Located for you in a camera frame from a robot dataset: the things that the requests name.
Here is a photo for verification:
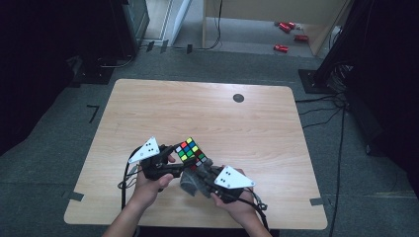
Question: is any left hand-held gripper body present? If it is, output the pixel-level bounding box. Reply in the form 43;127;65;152
127;135;181;181

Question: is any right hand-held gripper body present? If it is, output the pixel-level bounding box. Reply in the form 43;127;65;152
209;165;257;203

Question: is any grey cloth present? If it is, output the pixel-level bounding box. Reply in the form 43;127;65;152
179;159;219;198

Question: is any multicoloured puzzle cube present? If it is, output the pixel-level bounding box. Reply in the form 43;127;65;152
174;136;209;169

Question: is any person's right hand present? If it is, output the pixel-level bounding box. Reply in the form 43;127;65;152
209;186;259;228

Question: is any person's left hand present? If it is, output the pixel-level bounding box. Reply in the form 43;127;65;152
132;169;175;210

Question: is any person's dark clothing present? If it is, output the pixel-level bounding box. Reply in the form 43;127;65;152
132;226;281;237

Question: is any black angled floor tape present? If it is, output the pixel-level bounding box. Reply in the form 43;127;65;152
86;104;101;124

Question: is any black floor plate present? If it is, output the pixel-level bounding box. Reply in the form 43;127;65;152
69;62;116;87

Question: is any black cabinet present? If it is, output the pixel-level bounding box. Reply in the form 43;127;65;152
108;0;151;61

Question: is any white panel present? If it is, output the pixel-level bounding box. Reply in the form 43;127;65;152
162;0;194;45

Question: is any black curtain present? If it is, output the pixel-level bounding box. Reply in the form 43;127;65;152
342;0;419;189
0;0;115;157

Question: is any black stand with base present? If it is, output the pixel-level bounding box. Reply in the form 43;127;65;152
297;0;375;95

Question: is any left hand-held gripper cable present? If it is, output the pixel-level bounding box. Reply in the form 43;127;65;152
117;147;146;210

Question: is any hand-held gripper cable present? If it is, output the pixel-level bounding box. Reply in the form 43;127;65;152
230;187;270;232
117;147;146;210

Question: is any right hand-held gripper cable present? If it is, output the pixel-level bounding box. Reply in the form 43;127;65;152
230;187;270;232

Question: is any looped black floor cable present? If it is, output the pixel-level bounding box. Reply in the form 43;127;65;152
98;53;136;69

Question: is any long black floor cable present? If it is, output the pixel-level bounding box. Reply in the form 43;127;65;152
328;104;348;237

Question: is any hanging black cable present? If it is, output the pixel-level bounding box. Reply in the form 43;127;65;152
197;0;224;51

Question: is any coiled cable bundle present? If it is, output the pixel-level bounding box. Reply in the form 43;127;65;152
328;61;355;94

